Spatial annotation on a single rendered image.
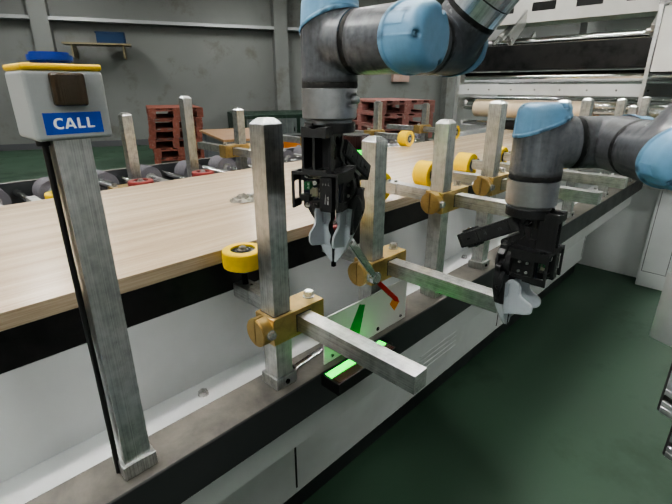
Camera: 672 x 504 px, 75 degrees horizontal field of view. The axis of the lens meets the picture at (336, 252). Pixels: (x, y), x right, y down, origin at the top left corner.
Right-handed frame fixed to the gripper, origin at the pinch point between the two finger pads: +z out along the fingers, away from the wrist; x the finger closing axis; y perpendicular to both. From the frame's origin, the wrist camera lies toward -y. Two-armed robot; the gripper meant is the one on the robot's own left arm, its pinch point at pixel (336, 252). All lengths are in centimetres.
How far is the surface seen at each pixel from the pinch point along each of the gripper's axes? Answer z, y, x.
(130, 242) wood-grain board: 5.4, -0.5, -46.5
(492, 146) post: -10, -65, 16
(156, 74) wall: -48, -688, -724
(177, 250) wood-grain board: 5.4, -0.9, -34.3
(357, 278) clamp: 11.6, -16.0, -2.5
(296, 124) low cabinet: 47, -734, -418
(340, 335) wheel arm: 12.1, 4.5, 2.8
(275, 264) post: 1.8, 4.7, -8.4
